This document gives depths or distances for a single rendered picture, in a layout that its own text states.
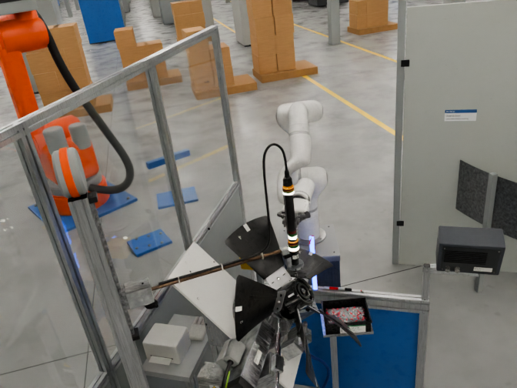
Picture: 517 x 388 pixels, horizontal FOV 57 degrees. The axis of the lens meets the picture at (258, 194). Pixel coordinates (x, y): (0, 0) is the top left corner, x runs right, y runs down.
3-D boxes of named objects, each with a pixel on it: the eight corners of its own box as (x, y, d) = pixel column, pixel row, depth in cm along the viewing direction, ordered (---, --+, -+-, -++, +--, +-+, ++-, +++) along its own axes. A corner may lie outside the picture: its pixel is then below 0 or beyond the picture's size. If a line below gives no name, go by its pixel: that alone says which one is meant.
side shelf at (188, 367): (141, 374, 209) (139, 369, 208) (175, 318, 239) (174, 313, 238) (190, 382, 202) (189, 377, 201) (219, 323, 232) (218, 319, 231)
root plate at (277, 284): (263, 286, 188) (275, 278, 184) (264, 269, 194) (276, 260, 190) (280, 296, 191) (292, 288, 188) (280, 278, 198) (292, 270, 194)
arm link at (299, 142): (271, 135, 210) (275, 202, 204) (305, 129, 204) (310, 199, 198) (278, 141, 218) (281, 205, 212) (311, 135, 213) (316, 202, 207)
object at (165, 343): (142, 366, 210) (137, 347, 204) (159, 339, 223) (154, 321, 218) (178, 371, 205) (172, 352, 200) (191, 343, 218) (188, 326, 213)
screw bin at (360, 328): (325, 336, 220) (324, 325, 216) (321, 311, 235) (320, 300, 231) (372, 332, 218) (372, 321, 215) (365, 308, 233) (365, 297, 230)
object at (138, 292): (127, 312, 172) (121, 293, 168) (125, 300, 178) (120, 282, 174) (155, 303, 175) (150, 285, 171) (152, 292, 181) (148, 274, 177)
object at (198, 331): (185, 340, 220) (185, 336, 219) (196, 318, 233) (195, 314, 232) (203, 342, 218) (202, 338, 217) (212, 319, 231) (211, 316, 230)
